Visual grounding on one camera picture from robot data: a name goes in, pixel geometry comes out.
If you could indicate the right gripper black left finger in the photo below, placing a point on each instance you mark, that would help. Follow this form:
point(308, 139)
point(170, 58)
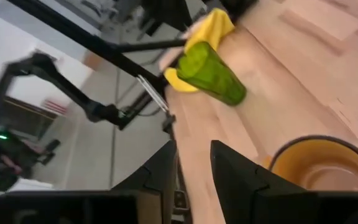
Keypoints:
point(163, 168)

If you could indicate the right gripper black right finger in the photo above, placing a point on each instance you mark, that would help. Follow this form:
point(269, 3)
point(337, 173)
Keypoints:
point(235, 174)

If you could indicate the yellow mug with dark rim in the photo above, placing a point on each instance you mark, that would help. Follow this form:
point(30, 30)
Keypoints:
point(322, 161)

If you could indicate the green translucent faceted cup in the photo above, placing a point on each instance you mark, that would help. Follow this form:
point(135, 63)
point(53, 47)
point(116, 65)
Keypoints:
point(210, 74)

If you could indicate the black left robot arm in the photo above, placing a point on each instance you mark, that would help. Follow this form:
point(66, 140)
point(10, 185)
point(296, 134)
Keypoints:
point(57, 81)

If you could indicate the yellow cloth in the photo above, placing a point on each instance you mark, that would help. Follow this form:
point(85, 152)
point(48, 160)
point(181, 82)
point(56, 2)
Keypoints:
point(211, 28)

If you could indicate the silver metal frame bracket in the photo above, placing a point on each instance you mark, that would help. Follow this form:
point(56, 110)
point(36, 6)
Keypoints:
point(154, 93)

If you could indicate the black aluminium rig frame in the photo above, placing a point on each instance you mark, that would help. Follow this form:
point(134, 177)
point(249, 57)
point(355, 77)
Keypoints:
point(89, 40)

